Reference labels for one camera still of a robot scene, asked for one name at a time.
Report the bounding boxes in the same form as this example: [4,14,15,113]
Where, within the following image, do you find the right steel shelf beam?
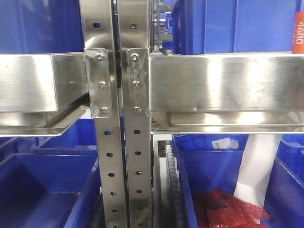
[149,52,304,133]

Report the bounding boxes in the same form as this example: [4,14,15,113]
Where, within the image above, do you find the left steel shelf upright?
[79,0,128,228]

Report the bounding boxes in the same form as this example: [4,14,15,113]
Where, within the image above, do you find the blue bin lower middle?
[173,134,248,228]

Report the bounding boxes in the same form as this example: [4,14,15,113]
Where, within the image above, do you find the orange cylindrical capacitor 4680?
[292,11,304,54]

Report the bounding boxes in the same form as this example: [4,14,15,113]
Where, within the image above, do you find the left steel shelf beam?
[0,52,89,137]

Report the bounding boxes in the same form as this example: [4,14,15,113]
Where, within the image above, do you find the steel shelf upright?
[79,0,128,228]
[117,0,152,228]

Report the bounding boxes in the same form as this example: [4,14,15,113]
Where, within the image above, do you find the blue bin lower right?
[261,134,304,228]

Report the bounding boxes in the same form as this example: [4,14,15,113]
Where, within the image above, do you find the blue bin upper right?
[172,0,304,55]

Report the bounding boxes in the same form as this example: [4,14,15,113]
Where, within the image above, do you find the blue bin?
[172,0,304,55]
[261,134,304,228]
[0,152,101,228]
[173,134,248,228]
[0,0,84,54]

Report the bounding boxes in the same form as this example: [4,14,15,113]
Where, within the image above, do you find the red bubble wrap bags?
[192,189,271,228]

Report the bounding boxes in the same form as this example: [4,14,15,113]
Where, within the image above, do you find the blue bin lower left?
[0,152,101,228]

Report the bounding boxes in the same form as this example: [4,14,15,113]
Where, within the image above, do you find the steel shelf beam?
[0,52,89,137]
[149,52,304,133]

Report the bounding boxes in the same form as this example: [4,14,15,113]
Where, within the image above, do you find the black roller track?
[165,145,184,228]

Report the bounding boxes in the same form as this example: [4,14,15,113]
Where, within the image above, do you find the right steel shelf upright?
[117,0,152,228]

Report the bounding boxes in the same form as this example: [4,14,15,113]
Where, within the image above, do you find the blue bin upper left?
[0,0,84,54]

